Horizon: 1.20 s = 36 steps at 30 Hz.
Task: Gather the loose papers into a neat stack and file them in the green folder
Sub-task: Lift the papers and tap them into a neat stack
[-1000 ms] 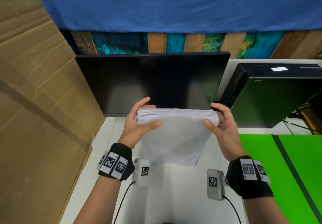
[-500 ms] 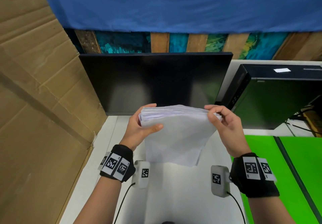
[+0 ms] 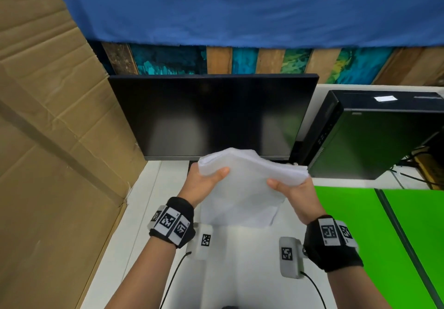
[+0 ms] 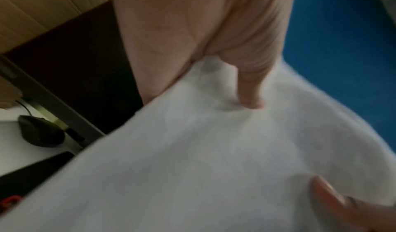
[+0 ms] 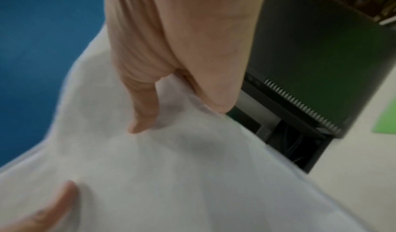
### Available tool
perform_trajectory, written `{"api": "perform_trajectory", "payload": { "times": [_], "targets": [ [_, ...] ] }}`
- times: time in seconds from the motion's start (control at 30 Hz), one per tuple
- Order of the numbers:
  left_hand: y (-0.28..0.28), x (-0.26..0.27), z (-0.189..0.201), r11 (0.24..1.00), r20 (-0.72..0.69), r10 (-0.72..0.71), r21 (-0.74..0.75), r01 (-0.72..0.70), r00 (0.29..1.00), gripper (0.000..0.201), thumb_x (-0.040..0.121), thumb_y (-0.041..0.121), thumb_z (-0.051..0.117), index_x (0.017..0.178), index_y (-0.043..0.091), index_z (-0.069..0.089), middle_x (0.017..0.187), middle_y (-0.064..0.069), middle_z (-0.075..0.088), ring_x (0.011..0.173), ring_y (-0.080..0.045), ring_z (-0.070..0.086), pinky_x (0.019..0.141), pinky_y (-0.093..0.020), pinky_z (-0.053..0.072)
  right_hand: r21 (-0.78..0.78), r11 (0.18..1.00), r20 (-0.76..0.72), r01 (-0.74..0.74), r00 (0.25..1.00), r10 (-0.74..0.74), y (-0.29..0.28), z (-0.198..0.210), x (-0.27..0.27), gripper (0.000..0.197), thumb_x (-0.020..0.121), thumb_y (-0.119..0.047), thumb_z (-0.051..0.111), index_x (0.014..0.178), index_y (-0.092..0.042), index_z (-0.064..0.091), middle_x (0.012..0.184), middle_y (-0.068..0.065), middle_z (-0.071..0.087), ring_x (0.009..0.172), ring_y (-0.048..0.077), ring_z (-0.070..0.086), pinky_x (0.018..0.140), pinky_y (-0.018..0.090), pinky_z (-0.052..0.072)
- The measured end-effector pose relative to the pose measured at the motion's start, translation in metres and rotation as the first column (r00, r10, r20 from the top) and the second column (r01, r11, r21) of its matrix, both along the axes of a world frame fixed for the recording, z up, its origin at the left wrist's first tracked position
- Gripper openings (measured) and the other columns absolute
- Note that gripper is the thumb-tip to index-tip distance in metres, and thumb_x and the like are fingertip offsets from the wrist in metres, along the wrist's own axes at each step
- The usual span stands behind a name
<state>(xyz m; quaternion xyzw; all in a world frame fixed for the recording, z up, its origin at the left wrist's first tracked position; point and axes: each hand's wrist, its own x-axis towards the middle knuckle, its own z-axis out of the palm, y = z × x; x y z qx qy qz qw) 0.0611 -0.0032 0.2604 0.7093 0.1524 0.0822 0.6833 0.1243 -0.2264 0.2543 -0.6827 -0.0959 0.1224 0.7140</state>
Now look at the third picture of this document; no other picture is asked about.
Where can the person's left hand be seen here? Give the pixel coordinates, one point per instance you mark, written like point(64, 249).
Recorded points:
point(197, 184)

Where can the black computer monitor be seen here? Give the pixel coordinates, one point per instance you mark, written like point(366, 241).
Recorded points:
point(211, 116)

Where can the white cloth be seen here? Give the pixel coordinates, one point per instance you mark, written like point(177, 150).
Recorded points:
point(248, 187)

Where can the person's right thumb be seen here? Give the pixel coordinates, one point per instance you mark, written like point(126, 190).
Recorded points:
point(279, 185)

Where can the black wrist band with markers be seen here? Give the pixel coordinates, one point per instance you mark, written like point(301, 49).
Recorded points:
point(172, 222)
point(332, 243)

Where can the person's left forearm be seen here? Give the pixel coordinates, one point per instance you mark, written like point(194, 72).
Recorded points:
point(142, 277)

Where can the blue fabric curtain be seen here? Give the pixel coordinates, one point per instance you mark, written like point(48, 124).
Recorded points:
point(249, 7)

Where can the brown cardboard sheet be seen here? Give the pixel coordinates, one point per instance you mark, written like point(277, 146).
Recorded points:
point(52, 152)

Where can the black desktop computer tower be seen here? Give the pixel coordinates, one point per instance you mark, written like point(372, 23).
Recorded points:
point(371, 135)

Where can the green mat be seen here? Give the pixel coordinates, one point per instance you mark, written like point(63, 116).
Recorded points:
point(367, 246)
point(418, 229)

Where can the painted wooden plank panel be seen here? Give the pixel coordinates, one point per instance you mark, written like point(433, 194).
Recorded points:
point(263, 61)

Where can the person's right hand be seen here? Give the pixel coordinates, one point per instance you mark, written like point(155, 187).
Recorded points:
point(301, 199)

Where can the person's left thumb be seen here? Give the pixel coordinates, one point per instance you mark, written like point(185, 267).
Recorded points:
point(217, 175)

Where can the person's right forearm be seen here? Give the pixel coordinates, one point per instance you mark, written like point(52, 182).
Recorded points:
point(357, 289)

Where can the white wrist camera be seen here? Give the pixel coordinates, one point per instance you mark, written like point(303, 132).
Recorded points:
point(202, 241)
point(290, 257)

